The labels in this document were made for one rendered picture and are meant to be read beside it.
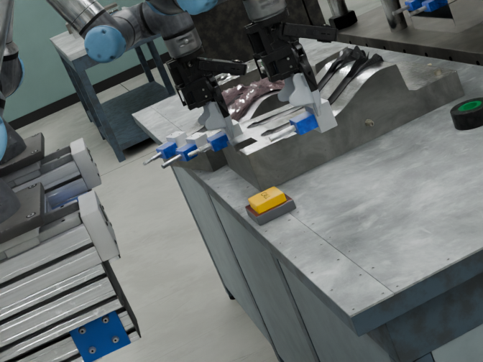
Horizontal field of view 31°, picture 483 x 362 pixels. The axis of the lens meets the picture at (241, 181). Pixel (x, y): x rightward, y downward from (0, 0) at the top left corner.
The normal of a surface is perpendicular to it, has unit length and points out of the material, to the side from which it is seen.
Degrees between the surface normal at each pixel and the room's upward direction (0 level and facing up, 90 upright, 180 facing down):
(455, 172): 0
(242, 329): 0
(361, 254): 0
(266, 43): 90
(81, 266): 90
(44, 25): 90
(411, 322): 90
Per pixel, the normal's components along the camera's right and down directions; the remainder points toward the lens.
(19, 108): 0.27, 0.22
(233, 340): -0.36, -0.88
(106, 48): -0.21, 0.40
